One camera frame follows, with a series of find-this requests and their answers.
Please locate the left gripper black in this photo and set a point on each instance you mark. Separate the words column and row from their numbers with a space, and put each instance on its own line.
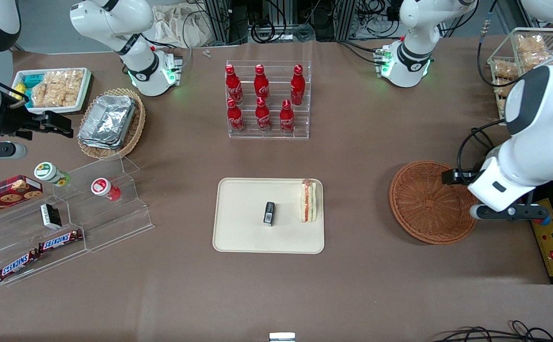
column 454, row 176

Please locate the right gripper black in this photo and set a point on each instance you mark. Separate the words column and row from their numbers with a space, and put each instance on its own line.
column 11, row 122

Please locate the triangular sandwich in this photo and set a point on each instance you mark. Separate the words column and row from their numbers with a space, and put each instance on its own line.
column 308, row 202

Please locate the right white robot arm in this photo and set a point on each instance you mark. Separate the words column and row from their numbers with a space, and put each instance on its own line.
column 138, row 61

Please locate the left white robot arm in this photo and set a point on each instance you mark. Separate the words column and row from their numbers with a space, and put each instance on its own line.
column 532, row 142

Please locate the white rectangular snack tray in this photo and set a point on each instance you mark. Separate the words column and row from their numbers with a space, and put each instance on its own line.
column 74, row 110

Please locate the aluminium foil tray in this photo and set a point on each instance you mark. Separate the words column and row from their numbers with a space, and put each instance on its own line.
column 97, row 144
column 107, row 118

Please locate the brown round wicker basket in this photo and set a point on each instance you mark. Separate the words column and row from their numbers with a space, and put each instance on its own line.
column 423, row 209

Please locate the light oval wicker basket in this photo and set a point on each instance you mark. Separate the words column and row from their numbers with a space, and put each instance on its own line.
column 136, row 126

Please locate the cream plastic tray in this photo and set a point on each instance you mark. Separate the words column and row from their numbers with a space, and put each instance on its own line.
column 243, row 223

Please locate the clear rice cracker pack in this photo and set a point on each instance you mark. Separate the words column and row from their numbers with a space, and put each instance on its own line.
column 74, row 85
column 58, row 88
column 40, row 92

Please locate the green sunflower yoghurt cup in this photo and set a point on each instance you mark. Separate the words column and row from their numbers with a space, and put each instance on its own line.
column 48, row 172

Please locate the yellow snack packet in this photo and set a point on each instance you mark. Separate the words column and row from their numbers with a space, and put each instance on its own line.
column 19, row 90

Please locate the teal snack packet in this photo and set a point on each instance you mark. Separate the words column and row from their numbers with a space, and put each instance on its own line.
column 31, row 79

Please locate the red strawberry yoghurt cup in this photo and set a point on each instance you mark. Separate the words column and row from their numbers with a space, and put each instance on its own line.
column 103, row 187

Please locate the red tartan cookie box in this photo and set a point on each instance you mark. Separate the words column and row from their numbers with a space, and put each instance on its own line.
column 5, row 194

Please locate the black white-sided small box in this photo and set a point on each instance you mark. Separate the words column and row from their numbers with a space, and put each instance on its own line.
column 51, row 216

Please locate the red emergency stop button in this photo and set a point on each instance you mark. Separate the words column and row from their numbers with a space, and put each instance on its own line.
column 543, row 221

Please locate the clear acrylic stepped display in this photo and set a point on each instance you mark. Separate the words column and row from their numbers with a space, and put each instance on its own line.
column 115, row 223

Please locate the Snickers chocolate bar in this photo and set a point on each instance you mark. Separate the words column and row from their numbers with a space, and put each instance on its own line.
column 17, row 265
column 60, row 241

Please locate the beige cloth bag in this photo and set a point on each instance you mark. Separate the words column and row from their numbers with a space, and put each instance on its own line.
column 176, row 26

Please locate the red cola bottle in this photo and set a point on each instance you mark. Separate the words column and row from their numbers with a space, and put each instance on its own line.
column 261, row 85
column 263, row 116
column 233, row 85
column 286, row 118
column 297, row 85
column 235, row 118

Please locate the clear acrylic bottle rack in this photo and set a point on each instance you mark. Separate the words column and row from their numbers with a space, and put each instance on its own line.
column 276, row 135

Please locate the small black packet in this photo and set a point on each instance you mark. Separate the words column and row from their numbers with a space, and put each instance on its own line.
column 269, row 213

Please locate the small silver device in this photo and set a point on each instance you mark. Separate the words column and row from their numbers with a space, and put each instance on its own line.
column 282, row 337

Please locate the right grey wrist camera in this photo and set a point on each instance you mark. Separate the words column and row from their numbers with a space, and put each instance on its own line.
column 1, row 151

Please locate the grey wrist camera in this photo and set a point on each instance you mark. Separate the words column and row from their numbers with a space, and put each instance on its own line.
column 509, row 212
column 1, row 151

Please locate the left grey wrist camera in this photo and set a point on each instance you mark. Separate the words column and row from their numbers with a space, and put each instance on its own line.
column 509, row 212

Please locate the aluminium frame post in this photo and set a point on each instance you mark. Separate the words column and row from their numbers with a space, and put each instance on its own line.
column 219, row 21
column 345, row 19

